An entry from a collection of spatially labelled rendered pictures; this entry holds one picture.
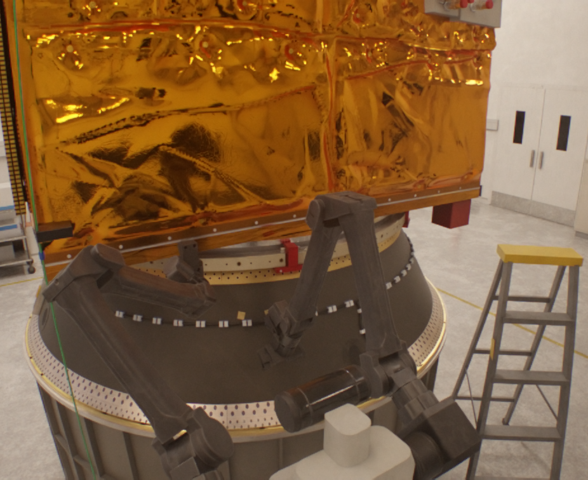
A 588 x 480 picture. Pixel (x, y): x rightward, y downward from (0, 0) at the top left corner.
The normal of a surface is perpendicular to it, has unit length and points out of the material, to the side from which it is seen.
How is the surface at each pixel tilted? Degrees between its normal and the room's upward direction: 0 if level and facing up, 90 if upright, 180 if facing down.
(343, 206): 90
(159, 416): 75
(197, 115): 87
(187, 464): 54
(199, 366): 62
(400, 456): 0
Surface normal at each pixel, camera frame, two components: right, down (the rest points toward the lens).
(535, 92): -0.83, 0.18
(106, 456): -0.39, 0.30
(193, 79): 0.50, 0.07
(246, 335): 0.14, -0.15
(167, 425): -0.15, 0.07
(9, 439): 0.00, -0.95
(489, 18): 0.53, 0.28
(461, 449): 0.27, -0.68
